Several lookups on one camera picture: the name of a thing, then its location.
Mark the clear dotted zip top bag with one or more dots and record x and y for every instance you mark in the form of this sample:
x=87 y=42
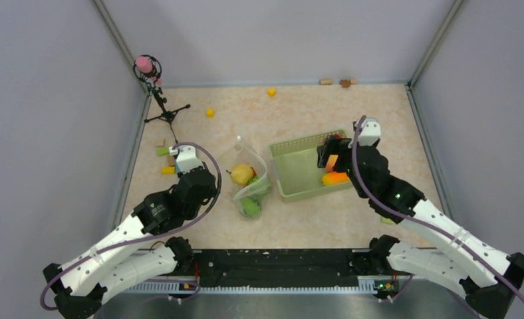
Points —
x=240 y=151

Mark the yellow cube near tripod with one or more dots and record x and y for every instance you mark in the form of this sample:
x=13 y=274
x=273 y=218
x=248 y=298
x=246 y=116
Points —
x=210 y=113

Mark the black tripod microphone stand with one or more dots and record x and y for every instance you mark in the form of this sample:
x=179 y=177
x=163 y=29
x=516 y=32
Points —
x=153 y=83

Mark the yellow pear toy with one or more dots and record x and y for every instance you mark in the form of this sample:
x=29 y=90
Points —
x=241 y=174

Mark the green block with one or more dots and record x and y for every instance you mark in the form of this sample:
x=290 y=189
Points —
x=163 y=152

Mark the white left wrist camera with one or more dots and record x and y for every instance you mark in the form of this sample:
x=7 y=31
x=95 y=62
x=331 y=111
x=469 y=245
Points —
x=186 y=157

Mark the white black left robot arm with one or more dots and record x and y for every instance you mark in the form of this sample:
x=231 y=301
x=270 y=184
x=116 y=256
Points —
x=143 y=246

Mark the wooden cork piece left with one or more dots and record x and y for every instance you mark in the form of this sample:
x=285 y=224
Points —
x=326 y=81

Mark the orange mango toy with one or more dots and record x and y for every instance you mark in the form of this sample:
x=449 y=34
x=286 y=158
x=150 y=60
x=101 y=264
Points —
x=333 y=178

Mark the brown wooden piece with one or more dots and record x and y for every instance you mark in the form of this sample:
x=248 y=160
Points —
x=345 y=83

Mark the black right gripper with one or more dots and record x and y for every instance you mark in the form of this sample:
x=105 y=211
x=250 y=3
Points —
x=333 y=145

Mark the green striped watermelon toy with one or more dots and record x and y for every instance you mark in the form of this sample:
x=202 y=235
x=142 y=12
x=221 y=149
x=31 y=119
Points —
x=259 y=187

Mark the green wrinkled custard apple toy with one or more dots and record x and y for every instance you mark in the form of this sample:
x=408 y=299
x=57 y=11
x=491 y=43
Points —
x=250 y=207

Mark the pink foam microphone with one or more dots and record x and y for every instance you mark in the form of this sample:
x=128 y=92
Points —
x=144 y=64

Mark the yellow block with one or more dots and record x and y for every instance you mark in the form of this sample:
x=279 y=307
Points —
x=167 y=170

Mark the peach toy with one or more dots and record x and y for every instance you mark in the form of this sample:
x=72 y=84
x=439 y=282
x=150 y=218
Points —
x=329 y=167

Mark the brown wooden block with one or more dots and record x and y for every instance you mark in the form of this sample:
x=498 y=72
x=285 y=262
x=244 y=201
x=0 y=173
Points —
x=170 y=161

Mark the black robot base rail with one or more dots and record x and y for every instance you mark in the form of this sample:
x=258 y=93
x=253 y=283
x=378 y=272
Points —
x=294 y=271

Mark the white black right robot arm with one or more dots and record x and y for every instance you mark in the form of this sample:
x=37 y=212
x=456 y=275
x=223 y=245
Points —
x=486 y=278

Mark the green perforated plastic basket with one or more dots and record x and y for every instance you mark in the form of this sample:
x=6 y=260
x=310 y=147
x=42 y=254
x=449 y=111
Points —
x=294 y=163

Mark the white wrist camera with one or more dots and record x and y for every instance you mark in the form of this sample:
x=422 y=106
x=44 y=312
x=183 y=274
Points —
x=186 y=157
x=368 y=131

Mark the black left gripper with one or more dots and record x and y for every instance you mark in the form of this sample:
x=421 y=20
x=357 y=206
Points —
x=212 y=191

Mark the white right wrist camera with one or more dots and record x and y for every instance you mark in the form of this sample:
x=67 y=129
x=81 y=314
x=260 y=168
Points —
x=368 y=131

